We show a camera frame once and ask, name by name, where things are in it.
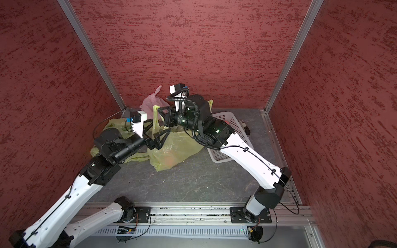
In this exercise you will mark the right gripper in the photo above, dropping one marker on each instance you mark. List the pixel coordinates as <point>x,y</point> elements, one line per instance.
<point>171,117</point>

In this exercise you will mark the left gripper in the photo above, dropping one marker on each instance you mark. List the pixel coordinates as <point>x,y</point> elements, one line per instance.
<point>156,142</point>

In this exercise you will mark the pink plastic bag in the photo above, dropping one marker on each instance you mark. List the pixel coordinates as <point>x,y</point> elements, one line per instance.
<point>153,100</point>

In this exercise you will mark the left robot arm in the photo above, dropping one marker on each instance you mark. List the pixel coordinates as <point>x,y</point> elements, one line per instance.
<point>54,229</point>

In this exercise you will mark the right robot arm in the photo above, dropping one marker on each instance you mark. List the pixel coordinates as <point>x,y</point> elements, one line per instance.
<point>193,113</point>

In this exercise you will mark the peach in basket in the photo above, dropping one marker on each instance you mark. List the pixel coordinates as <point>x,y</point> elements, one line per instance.
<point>169,161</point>

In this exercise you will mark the green avocado print bag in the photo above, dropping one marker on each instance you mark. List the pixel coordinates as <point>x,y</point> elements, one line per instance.
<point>118,123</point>

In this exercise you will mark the white plastic basket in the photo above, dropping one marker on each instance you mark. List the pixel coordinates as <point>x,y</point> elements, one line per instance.
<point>231,120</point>

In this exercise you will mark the small black object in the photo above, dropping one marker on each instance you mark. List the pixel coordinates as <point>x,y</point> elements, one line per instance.
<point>245,127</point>

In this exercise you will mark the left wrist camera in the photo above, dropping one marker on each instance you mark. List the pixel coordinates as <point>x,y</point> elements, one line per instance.
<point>137,119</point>

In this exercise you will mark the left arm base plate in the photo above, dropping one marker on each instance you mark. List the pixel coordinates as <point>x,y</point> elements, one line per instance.
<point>135,215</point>

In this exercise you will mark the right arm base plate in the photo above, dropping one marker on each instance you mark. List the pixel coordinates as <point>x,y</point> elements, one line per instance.
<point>241,215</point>

